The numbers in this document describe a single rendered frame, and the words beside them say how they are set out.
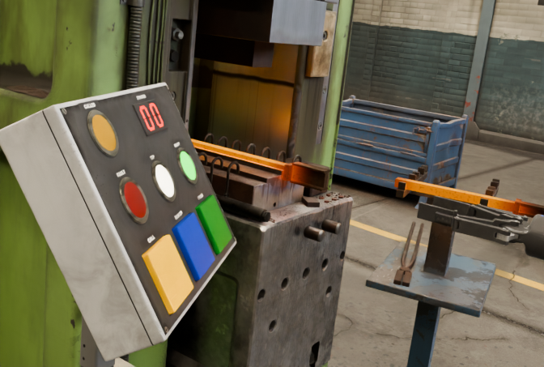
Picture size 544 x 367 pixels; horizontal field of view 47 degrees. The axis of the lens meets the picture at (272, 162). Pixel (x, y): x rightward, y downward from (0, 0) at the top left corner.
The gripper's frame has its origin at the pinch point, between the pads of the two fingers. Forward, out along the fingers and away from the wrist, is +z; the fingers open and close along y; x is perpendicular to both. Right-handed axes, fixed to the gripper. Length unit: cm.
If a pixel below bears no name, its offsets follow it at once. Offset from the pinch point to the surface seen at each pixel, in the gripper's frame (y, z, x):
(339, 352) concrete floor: 106, 66, -100
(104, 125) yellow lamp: -66, 19, 17
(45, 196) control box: -74, 19, 10
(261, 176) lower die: -7.4, 36.7, -0.9
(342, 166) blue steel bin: 356, 205, -82
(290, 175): -1.6, 33.4, -0.7
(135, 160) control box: -60, 19, 13
